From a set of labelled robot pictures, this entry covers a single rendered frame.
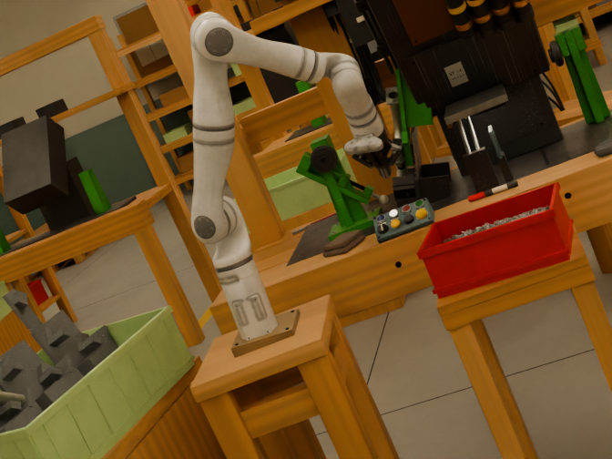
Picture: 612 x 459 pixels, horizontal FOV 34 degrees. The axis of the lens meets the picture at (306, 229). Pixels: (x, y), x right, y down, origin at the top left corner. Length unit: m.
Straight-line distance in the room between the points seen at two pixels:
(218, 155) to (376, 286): 0.61
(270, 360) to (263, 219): 1.05
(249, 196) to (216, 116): 1.03
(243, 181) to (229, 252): 0.91
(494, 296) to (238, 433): 0.65
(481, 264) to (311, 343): 0.41
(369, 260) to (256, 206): 0.73
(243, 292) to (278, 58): 0.54
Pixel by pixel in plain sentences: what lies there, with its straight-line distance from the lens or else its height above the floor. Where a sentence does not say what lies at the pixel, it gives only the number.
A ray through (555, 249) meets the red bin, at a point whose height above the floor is 0.83.
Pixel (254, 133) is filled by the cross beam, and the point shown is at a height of 1.22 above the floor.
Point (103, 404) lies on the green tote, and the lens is 2.35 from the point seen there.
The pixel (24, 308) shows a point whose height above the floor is 1.11.
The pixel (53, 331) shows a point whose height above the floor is 1.02.
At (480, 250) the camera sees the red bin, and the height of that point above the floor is 0.88.
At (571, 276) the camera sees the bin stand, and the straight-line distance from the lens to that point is 2.22.
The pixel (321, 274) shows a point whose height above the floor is 0.88.
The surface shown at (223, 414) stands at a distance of 2.29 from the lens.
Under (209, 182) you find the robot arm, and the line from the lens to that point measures 2.21.
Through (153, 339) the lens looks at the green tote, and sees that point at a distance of 2.53.
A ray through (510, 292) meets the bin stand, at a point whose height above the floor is 0.78.
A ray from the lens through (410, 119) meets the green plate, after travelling 2.70.
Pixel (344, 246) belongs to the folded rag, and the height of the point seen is 0.92.
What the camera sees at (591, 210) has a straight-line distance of 2.52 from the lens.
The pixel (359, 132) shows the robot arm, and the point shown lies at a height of 1.20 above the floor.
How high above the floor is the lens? 1.50
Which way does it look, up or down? 11 degrees down
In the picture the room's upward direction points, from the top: 24 degrees counter-clockwise
